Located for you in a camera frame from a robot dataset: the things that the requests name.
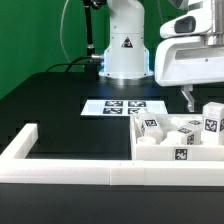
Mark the black camera stand pole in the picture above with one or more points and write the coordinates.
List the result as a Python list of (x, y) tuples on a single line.
[(88, 5)]

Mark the white square tabletop tray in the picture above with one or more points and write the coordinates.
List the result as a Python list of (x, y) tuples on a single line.
[(144, 149)]

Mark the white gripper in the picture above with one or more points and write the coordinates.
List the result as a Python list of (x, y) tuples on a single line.
[(187, 60)]

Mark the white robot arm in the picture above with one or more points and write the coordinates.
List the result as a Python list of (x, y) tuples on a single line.
[(126, 60)]

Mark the white U-shaped obstacle fence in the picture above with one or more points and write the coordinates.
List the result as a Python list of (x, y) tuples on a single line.
[(16, 167)]

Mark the white tag sheet on table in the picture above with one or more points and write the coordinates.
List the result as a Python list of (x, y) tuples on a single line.
[(121, 107)]

